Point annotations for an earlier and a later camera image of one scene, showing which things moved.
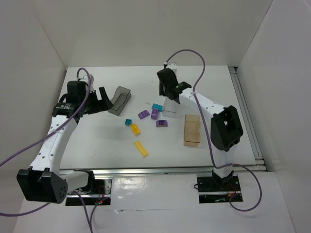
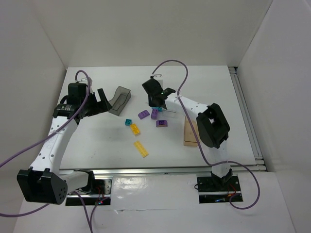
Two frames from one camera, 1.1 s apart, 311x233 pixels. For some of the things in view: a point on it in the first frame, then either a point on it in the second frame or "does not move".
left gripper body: [96, 103] does not move
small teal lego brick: [128, 122] does not move
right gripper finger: [162, 91] to [151, 101]
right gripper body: [165, 90] to [157, 97]
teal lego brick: [159, 107] does not move
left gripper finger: [79, 115] does not move
